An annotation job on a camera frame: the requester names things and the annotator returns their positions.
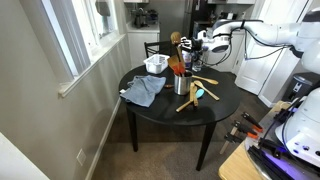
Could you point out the white kitchen cabinet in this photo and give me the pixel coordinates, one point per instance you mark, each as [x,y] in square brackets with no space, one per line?
[140,46]

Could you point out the white wall cabinet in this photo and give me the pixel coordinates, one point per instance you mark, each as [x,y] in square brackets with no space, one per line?
[233,1]
[136,1]

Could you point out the clamp with silver bar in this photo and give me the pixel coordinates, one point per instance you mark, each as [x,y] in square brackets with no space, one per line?
[226,143]

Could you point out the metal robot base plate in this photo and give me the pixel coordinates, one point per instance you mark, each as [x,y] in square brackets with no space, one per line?
[266,161]

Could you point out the black orange clamp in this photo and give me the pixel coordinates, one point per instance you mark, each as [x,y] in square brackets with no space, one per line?
[245,129]
[250,120]

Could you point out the black countertop appliance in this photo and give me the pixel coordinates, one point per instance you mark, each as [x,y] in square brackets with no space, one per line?
[230,16]

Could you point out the slotted wooden spoon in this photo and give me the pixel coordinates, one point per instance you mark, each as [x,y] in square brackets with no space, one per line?
[175,37]

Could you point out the wooden spork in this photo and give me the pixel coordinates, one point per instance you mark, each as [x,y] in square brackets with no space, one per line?
[210,80]

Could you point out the red silicone spatula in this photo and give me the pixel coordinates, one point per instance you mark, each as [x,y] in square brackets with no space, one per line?
[181,68]

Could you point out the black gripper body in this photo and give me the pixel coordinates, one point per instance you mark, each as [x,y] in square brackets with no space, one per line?
[197,44]

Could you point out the black dining chair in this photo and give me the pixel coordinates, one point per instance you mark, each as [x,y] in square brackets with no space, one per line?
[158,44]

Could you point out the small black kitchen appliance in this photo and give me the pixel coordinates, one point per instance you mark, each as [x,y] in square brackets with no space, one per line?
[153,16]

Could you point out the stainless steel bucket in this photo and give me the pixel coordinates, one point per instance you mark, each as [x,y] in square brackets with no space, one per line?
[183,85]

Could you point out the white drawer cabinet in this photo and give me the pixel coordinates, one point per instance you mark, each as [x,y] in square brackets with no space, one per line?
[223,61]

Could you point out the teal silicone spatula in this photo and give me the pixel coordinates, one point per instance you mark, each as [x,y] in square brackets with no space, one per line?
[200,94]

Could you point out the blue grey towel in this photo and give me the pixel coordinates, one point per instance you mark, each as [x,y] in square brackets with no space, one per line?
[143,88]

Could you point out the black trash bin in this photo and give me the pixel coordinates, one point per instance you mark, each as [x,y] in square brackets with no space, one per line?
[298,87]

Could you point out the round black table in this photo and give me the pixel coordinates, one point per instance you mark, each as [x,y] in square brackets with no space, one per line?
[160,110]

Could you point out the small brown object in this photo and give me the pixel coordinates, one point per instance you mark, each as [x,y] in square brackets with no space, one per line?
[168,86]

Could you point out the black refrigerator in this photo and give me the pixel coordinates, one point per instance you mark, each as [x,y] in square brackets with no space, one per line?
[200,10]

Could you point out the wooden workbench top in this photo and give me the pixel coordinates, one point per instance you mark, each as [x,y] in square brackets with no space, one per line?
[236,166]

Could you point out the clear glass mug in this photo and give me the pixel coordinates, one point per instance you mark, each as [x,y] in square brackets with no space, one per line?
[197,65]

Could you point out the white wall outlet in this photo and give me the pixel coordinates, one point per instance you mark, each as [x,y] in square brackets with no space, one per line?
[81,157]

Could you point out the white furniture panel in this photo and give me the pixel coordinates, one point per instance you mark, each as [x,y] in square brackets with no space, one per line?
[16,163]

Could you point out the white framed window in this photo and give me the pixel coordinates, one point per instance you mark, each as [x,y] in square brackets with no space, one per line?
[83,30]

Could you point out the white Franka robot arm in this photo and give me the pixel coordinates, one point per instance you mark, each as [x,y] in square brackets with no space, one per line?
[266,31]

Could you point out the thin wooden utensil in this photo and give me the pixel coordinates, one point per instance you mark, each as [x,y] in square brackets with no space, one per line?
[183,106]

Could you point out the black coffee machine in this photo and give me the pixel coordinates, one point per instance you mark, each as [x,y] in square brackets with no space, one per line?
[139,18]

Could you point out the orange red silicone utensil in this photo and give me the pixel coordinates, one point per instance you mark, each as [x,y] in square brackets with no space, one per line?
[175,70]

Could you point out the white plastic basket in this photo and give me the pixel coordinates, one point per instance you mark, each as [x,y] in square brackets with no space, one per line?
[156,65]

